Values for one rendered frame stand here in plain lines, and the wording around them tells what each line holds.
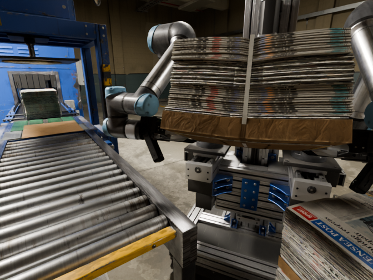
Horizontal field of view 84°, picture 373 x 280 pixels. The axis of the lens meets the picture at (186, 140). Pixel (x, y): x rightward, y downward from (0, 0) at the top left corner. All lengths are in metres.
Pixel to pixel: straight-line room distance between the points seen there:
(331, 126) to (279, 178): 0.69
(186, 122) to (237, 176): 0.72
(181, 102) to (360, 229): 0.54
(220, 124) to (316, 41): 0.24
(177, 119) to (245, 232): 1.15
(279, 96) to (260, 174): 0.70
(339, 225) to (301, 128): 0.32
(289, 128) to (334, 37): 0.19
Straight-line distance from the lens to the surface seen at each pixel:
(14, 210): 0.87
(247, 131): 0.45
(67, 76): 4.06
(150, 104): 0.69
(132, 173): 0.91
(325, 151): 0.64
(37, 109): 2.47
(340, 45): 0.52
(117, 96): 0.78
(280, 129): 0.46
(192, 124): 0.47
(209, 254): 1.35
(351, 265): 0.62
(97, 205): 0.76
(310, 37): 0.52
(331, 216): 0.71
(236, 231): 1.54
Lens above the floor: 1.19
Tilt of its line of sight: 17 degrees down
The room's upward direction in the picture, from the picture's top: straight up
